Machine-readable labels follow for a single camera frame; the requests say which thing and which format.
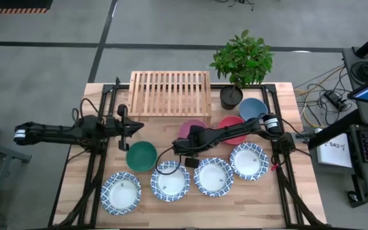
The small tree in black pot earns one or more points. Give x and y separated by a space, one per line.
244 57

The white paper labelled SA3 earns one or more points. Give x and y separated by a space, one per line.
334 153

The black floor mat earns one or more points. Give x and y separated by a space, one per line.
11 3

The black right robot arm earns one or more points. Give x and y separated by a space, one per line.
235 129

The green plastic bowl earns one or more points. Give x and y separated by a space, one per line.
141 156

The red plastic bowl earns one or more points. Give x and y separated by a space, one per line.
230 123

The blue plastic bowl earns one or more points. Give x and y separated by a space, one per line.
251 107

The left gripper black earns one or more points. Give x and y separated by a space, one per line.
123 140

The pink plastic bowl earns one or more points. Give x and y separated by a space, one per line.
187 127

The black computer mouse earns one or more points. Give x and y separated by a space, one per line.
352 196

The slatted wooden shelf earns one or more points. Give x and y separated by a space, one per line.
170 94

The black power adapter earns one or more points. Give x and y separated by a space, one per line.
334 99

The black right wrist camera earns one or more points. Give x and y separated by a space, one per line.
192 163

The grey equipment cart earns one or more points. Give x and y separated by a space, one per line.
367 182

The blue patterned paper bowl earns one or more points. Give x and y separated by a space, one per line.
213 176
120 193
170 183
248 161

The black aluminium table frame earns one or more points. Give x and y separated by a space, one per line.
270 88

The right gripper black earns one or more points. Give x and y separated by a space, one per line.
187 147

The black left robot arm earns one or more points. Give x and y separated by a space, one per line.
50 131

